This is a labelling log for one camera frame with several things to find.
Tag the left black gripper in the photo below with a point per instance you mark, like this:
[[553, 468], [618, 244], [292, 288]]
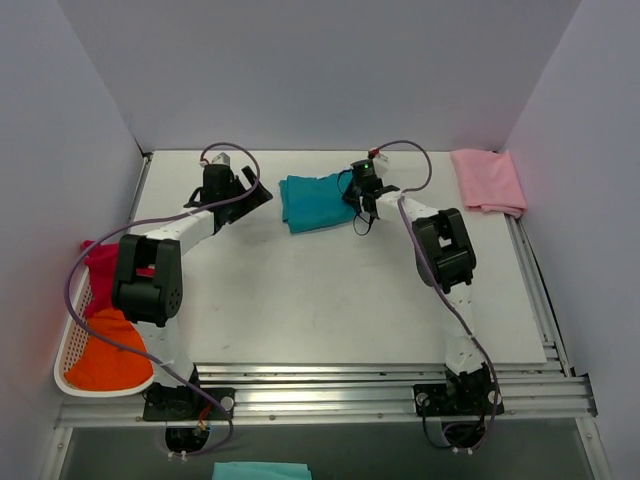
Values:
[[240, 198]]

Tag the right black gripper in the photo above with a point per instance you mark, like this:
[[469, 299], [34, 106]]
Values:
[[367, 195]]

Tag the teal t-shirt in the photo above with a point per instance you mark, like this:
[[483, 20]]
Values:
[[312, 203]]

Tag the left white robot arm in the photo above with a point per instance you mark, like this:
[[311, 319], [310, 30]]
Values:
[[148, 282]]

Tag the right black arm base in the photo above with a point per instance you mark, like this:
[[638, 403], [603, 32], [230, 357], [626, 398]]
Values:
[[450, 400]]

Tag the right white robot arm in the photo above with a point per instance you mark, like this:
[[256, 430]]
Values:
[[445, 261]]

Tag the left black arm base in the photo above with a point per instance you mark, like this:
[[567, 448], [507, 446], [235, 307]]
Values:
[[167, 404]]

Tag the folded pink t-shirt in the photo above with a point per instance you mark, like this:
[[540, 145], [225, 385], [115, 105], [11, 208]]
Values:
[[488, 182]]

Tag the crimson red t-shirt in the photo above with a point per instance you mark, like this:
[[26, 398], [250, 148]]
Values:
[[101, 264]]

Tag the orange t-shirt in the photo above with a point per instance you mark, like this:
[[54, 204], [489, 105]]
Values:
[[103, 367]]

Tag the white perforated basket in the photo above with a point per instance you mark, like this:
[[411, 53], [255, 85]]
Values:
[[72, 346]]

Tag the teal folded cloth bottom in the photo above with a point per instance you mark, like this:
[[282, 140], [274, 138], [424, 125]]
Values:
[[260, 471]]

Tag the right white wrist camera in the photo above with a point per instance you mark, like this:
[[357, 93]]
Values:
[[380, 157]]

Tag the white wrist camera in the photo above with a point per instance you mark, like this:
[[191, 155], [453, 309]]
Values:
[[380, 157], [221, 158]]

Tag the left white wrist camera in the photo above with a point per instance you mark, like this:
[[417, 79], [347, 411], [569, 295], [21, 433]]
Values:
[[221, 158]]

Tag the aluminium mounting rail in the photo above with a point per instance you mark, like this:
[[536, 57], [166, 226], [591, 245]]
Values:
[[345, 395]]

